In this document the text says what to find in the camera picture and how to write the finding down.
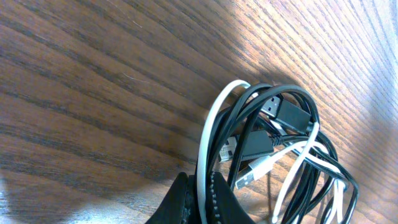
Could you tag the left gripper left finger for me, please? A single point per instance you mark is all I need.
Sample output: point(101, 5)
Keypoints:
point(176, 206)

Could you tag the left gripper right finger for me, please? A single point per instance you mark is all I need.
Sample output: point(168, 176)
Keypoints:
point(222, 207)

